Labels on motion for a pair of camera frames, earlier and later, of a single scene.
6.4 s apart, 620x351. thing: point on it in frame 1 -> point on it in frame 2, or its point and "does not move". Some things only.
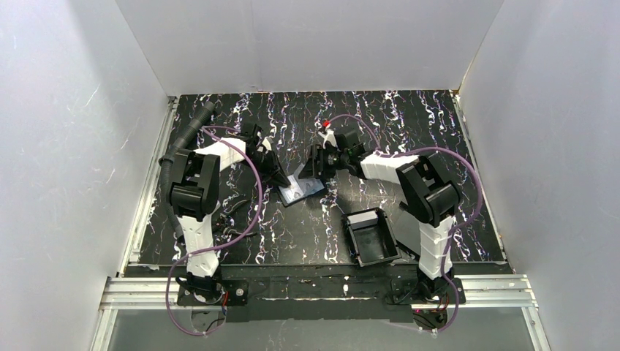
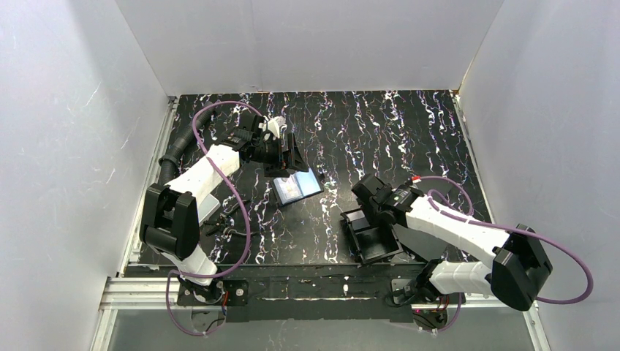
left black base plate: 235,292 does not move
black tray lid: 406,230 does not move
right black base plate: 406,292 does not move
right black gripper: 320,161 -> 364,219
